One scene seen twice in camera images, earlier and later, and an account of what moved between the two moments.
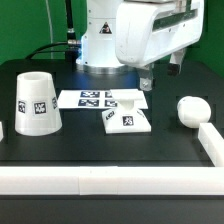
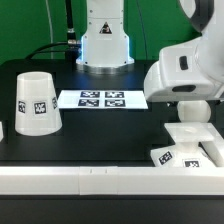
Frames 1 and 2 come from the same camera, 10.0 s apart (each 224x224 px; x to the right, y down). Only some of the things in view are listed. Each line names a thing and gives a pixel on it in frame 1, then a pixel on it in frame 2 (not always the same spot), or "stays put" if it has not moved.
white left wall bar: [1, 132] stays put
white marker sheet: [98, 100] stays put
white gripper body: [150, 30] → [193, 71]
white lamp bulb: [193, 111] stays put
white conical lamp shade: [37, 107] stays put
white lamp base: [125, 119] → [187, 152]
